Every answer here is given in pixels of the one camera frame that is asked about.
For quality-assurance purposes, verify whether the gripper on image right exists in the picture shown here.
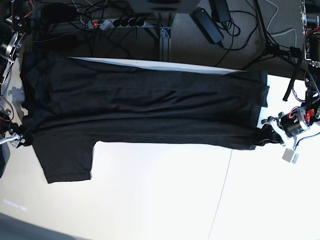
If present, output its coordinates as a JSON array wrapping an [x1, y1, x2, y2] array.
[[257, 106, 312, 147]]

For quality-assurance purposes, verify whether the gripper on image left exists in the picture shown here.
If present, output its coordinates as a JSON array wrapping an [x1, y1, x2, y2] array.
[[0, 122, 34, 148]]

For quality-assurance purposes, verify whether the black T-shirt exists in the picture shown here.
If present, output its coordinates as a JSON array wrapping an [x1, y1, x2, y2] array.
[[20, 52, 269, 184]]

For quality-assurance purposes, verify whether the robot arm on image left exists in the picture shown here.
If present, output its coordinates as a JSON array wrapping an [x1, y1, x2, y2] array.
[[0, 0, 35, 148]]

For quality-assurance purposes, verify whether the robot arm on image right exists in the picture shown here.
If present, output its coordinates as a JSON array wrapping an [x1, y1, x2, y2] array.
[[254, 0, 320, 146]]

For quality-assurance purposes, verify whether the dark object at left edge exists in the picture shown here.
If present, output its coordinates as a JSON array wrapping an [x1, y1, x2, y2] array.
[[0, 143, 11, 178]]

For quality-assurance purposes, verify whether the black tripod stand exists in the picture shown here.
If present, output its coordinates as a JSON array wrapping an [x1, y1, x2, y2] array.
[[241, 0, 316, 79]]

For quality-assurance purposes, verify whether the black power adapter brick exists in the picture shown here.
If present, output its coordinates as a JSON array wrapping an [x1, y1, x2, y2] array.
[[191, 7, 224, 44]]

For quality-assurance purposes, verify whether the white power strip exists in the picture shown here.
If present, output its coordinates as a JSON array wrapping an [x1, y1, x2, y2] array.
[[85, 17, 151, 31]]

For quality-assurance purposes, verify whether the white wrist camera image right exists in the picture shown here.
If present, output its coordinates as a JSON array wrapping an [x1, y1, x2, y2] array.
[[282, 148, 299, 164]]

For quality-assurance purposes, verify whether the aluminium frame post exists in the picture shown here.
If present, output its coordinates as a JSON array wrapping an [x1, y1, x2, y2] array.
[[157, 12, 175, 62]]

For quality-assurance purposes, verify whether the grey camera mount plate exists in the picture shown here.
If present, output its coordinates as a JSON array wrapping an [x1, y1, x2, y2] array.
[[127, 0, 200, 13]]

